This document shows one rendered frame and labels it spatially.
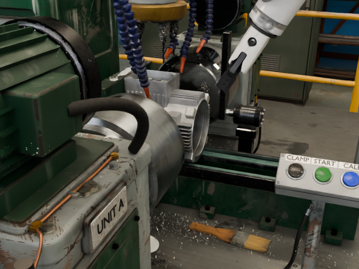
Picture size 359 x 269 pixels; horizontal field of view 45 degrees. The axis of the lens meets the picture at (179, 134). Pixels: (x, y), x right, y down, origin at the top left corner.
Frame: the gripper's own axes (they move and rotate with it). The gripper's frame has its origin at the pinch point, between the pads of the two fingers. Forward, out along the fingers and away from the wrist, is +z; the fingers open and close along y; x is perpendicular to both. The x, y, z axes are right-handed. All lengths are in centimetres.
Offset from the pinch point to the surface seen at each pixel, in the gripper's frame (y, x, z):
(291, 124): 73, -29, 25
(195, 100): 2.3, 3.8, 9.6
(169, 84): 2.9, 11.9, 10.4
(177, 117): -3.0, 4.9, 13.7
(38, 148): -62, 10, -4
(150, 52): 332, 99, 143
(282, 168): -20.5, -19.5, 0.4
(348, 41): 439, -72, 37
